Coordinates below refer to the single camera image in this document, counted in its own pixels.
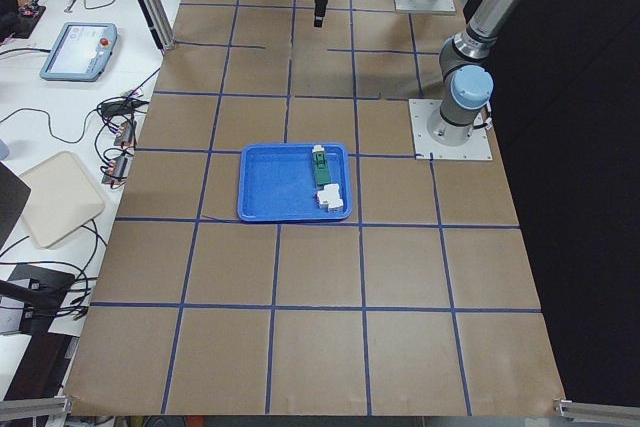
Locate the green terminal block module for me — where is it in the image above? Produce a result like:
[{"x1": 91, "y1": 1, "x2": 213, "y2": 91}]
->
[{"x1": 312, "y1": 144, "x2": 331, "y2": 187}]

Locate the blue plastic tray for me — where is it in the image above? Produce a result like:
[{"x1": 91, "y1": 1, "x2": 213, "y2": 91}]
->
[{"x1": 237, "y1": 142, "x2": 353, "y2": 223}]

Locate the white relay module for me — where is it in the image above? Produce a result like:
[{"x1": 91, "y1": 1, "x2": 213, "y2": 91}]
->
[{"x1": 316, "y1": 183, "x2": 345, "y2": 212}]

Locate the near teach pendant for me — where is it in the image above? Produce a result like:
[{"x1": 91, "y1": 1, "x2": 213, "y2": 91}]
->
[{"x1": 39, "y1": 22, "x2": 118, "y2": 82}]

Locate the beige plastic tray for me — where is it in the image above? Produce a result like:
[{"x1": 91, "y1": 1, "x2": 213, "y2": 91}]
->
[{"x1": 19, "y1": 151, "x2": 105, "y2": 248}]

